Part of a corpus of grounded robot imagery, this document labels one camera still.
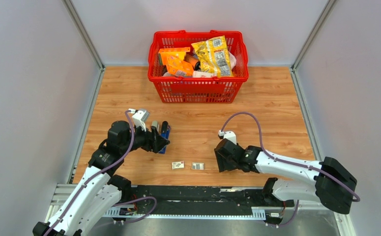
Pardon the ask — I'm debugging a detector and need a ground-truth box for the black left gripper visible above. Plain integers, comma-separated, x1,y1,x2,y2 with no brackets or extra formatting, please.
120,121,170,154

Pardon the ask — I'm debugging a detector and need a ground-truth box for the blue and black stapler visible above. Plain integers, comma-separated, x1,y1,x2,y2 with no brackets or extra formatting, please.
159,121,171,154

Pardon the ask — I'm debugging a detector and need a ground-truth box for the grey and white stapler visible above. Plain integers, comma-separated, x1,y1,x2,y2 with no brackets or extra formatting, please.
151,120,160,131

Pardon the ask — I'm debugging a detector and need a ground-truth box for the white staple box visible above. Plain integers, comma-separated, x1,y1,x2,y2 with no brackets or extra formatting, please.
172,161,185,170

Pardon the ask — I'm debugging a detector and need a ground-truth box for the white staple box tray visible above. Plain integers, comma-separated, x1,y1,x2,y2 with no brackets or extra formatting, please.
191,162,205,170

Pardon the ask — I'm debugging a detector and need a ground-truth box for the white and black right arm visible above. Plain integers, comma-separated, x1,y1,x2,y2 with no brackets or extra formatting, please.
214,139,358,214

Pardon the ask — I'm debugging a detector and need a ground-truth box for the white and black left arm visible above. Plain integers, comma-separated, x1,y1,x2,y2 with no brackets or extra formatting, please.
32,121,170,236

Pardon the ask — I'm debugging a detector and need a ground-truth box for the red plastic shopping basket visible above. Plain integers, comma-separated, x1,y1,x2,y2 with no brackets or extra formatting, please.
147,30,249,103

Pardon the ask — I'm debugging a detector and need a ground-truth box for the orange snack packet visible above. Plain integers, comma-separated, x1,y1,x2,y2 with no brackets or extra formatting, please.
167,60,194,77

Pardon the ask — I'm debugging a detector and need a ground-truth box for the orange carton box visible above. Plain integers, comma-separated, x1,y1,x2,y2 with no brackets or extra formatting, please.
158,47,191,65

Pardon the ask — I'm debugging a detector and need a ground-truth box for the yellow snack bag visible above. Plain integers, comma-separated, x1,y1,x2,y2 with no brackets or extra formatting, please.
191,36,234,78

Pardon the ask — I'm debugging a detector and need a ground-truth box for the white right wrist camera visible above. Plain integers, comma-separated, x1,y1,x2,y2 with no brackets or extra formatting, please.
218,130,237,145

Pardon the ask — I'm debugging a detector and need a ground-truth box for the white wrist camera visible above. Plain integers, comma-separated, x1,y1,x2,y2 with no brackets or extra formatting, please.
218,130,237,145
129,108,150,131

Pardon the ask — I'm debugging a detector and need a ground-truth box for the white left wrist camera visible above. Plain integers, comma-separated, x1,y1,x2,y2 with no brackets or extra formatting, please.
129,108,150,131

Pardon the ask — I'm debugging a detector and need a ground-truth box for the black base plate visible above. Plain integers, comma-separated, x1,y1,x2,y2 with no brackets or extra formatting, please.
120,185,293,213

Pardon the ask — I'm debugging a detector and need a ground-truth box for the white slotted cable duct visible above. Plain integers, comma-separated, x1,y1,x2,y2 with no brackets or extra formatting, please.
103,206,267,220

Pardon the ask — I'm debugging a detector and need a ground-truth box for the aluminium frame rail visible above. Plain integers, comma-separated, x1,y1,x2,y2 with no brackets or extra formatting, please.
62,0,106,71

